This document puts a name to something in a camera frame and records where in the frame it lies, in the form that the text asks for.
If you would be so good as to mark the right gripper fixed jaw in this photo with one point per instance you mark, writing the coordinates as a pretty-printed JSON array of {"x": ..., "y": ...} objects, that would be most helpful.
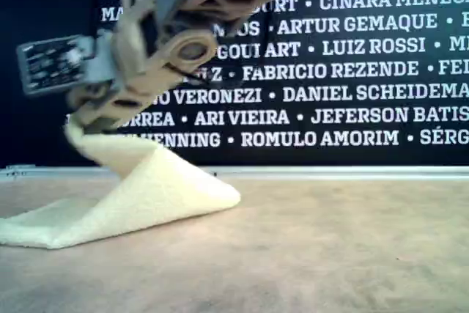
[{"x": 91, "y": 98}]

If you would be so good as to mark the pale yellow terry cloth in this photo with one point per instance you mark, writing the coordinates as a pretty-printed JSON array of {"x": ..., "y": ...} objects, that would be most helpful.
[{"x": 146, "y": 188}]

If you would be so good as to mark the black banner with white names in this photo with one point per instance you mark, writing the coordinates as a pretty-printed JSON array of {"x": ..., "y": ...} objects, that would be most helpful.
[{"x": 329, "y": 151}]

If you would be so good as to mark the grey camera bracket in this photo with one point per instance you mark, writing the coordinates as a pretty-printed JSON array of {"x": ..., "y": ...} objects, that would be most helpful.
[{"x": 100, "y": 60}]

